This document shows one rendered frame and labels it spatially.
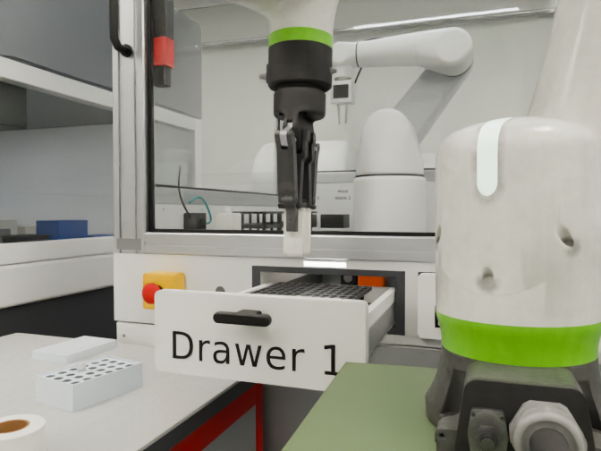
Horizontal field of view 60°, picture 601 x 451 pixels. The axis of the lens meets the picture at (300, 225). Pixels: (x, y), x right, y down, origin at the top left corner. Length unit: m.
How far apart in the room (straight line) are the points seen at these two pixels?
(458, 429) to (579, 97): 0.34
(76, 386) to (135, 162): 0.52
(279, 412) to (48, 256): 0.77
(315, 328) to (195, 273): 0.48
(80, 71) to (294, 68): 1.00
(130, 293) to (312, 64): 0.65
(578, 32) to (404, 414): 0.40
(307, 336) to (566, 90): 0.39
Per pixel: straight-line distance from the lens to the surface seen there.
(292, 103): 0.73
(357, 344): 0.63
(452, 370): 0.45
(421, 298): 0.92
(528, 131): 0.42
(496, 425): 0.39
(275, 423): 1.07
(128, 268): 1.16
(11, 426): 0.70
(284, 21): 0.76
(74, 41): 1.65
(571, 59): 0.60
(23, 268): 1.47
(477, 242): 0.41
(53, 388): 0.84
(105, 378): 0.84
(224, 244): 1.04
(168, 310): 0.73
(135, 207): 1.15
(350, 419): 0.47
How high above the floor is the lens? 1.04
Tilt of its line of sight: 2 degrees down
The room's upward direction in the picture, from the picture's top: straight up
